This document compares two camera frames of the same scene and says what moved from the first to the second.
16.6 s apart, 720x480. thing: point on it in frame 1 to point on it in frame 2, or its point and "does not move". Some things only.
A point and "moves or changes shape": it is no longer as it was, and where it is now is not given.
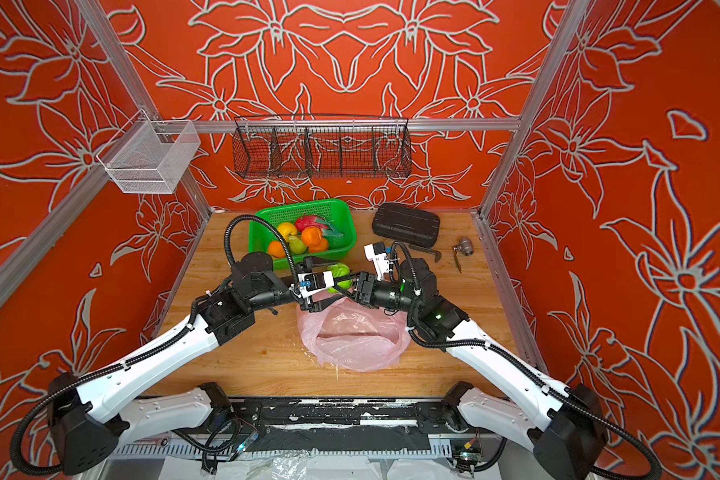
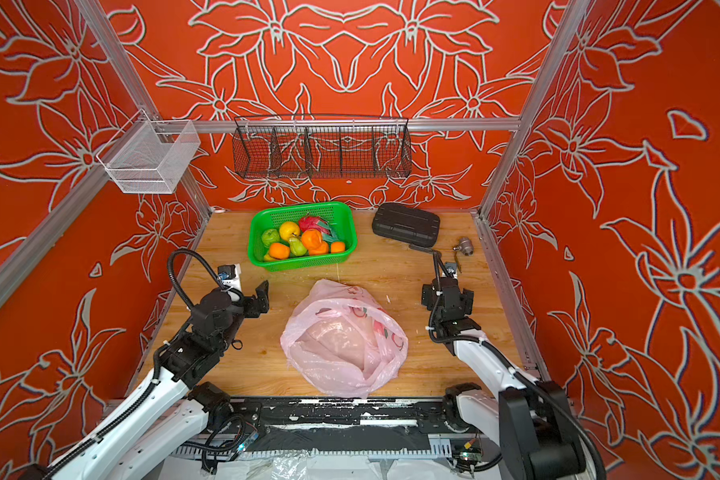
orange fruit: x=276 y=249 does not move
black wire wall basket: x=322 y=146 does not move
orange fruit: x=323 y=246 does not move
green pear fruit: x=296 y=245 does not move
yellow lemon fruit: x=285 y=229 does not move
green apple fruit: x=338 y=270 to x=270 y=236
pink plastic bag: x=354 y=335 moves or changes shape
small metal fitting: x=467 y=246 does not move
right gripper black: x=367 y=289 to x=429 y=296
